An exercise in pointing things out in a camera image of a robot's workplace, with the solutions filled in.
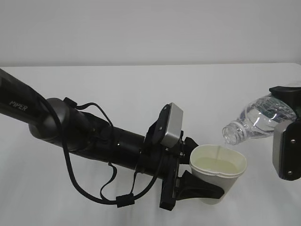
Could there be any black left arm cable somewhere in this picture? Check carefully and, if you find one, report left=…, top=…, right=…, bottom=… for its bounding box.
left=40, top=94, right=165, bottom=208

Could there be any clear green-label water bottle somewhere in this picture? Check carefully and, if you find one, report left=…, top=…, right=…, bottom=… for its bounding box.
left=222, top=94, right=297, bottom=145

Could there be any white paper cup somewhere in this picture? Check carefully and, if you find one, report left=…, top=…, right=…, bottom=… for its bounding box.
left=189, top=145, right=247, bottom=205

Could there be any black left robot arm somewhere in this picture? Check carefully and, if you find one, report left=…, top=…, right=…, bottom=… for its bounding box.
left=0, top=71, right=225, bottom=210

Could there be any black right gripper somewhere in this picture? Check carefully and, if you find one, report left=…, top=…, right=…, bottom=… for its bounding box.
left=269, top=86, right=301, bottom=132

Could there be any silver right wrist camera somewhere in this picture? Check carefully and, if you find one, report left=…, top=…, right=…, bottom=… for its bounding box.
left=272, top=80, right=301, bottom=181

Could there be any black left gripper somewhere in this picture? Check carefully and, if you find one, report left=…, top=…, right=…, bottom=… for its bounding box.
left=159, top=135, right=225, bottom=210

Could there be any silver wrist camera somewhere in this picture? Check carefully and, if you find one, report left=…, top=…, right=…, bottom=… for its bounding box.
left=143, top=102, right=184, bottom=151
left=272, top=80, right=301, bottom=181

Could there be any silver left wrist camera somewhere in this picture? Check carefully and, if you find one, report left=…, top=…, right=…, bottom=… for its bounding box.
left=143, top=102, right=184, bottom=151

